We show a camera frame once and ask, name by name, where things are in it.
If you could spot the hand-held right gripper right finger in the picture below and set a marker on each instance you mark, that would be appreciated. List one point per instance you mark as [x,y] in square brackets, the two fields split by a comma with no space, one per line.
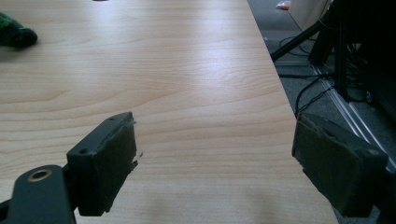
[333,168]

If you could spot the orange object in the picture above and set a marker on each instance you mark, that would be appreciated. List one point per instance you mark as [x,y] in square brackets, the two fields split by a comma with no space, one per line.
[283,4]

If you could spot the green plush toy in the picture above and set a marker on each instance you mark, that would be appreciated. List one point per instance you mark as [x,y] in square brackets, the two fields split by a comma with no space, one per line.
[14,32]

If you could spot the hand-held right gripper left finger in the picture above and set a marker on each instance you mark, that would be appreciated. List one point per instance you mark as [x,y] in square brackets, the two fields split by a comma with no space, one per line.
[102,165]

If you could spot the black tripod stand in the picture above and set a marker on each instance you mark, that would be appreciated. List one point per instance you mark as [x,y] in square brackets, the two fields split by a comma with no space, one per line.
[330,40]

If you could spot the metal floor rail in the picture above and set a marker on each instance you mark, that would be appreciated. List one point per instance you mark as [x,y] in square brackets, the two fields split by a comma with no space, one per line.
[351,109]

